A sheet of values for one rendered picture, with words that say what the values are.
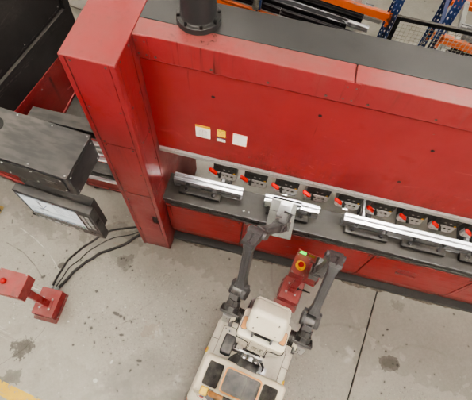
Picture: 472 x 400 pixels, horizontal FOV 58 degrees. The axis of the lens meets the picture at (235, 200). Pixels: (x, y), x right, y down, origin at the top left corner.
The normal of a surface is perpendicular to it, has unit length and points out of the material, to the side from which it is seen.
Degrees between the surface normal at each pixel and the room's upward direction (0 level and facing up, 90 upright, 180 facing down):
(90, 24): 0
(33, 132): 0
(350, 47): 0
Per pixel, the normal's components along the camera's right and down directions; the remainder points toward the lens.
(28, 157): 0.04, -0.42
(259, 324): -0.25, 0.32
